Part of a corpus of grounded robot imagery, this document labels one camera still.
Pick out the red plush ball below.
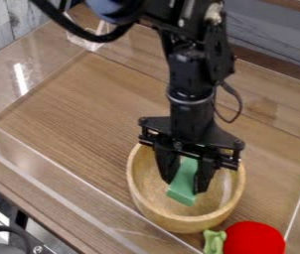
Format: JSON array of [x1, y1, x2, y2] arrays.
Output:
[[223, 221, 286, 254]]

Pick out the clear acrylic corner bracket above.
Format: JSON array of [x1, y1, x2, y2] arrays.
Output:
[[67, 21, 109, 52]]

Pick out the clear acrylic tray wall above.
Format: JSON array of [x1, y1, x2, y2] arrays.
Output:
[[0, 129, 202, 254]]

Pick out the black table frame bracket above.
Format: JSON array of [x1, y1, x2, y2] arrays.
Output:
[[0, 205, 56, 254]]

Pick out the green rectangular block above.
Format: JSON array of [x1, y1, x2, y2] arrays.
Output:
[[166, 158, 198, 206]]

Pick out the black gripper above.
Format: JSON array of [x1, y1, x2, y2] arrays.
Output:
[[138, 95, 243, 194]]

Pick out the brown wooden bowl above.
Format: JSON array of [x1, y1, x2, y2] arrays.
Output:
[[125, 144, 245, 233]]

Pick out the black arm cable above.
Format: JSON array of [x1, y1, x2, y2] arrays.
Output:
[[28, 0, 136, 44]]

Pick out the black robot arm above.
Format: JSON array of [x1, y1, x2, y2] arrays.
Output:
[[85, 0, 243, 193]]

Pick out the small green toy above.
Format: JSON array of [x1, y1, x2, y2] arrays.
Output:
[[203, 230, 226, 254]]

